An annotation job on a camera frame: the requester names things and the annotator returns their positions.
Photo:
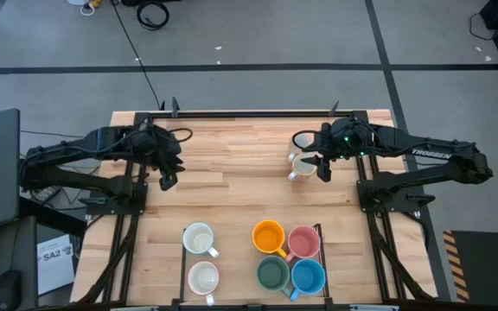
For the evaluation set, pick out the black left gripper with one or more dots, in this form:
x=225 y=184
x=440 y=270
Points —
x=160 y=144

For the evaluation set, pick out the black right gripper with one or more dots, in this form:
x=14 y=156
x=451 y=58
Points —
x=346 y=138

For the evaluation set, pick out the white mug red floral pattern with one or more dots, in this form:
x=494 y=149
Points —
x=303 y=170

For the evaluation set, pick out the white mug blue lattice pattern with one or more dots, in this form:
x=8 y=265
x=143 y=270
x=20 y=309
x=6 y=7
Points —
x=198 y=238

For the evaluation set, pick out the yellow faceted mug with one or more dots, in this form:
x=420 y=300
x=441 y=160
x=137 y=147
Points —
x=268 y=237

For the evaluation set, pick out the white mug pink rim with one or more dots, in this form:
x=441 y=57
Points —
x=203 y=278

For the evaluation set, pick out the green mug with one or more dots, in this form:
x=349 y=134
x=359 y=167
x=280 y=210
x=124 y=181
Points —
x=273 y=273

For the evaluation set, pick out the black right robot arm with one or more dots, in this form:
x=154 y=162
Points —
x=430 y=151

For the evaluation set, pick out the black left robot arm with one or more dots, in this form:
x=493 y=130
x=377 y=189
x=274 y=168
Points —
x=67 y=149

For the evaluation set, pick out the wooden shelf black metal legs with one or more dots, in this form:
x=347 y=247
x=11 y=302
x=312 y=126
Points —
x=236 y=268

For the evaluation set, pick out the white printed box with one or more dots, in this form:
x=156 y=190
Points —
x=56 y=268

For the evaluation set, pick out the black computer mouse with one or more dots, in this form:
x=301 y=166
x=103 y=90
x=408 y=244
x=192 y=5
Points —
x=8 y=289

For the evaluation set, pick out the black mat hazard stripes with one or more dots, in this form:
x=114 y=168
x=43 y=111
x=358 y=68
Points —
x=487 y=268

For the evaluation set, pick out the black clamp post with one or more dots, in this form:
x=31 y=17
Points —
x=174 y=107
x=334 y=109

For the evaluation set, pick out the black aluminium table frame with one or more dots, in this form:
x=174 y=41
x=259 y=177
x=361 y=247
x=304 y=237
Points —
x=249 y=114

